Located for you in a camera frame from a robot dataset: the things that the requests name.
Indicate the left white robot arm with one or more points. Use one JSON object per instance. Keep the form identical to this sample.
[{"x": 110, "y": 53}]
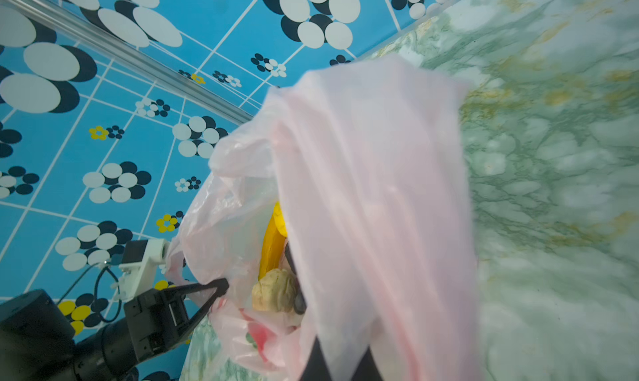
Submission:
[{"x": 37, "y": 341}]

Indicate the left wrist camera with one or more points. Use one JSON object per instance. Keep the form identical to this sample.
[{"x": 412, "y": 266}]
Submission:
[{"x": 140, "y": 262}]

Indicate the pink plastic bag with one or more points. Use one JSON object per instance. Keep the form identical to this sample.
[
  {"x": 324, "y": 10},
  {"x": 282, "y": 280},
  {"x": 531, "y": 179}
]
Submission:
[{"x": 366, "y": 160}]

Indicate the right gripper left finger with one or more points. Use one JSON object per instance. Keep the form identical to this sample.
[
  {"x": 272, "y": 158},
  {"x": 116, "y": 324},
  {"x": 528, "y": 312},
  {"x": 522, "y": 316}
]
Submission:
[{"x": 316, "y": 368}]

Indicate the yellow banana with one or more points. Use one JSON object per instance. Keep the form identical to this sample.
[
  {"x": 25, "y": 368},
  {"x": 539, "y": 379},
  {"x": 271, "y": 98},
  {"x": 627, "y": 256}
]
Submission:
[{"x": 274, "y": 242}]

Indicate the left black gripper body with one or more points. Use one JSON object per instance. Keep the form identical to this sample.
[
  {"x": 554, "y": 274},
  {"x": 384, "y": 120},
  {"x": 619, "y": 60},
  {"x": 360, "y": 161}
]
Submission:
[{"x": 157, "y": 321}]

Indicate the left corner aluminium post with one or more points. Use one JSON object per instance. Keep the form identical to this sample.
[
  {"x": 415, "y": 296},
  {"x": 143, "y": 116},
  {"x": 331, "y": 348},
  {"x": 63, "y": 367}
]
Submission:
[{"x": 58, "y": 18}]

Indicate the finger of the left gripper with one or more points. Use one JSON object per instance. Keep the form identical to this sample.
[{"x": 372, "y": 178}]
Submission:
[{"x": 180, "y": 324}]

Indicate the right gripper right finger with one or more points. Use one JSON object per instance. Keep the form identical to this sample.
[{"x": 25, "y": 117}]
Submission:
[{"x": 367, "y": 369}]

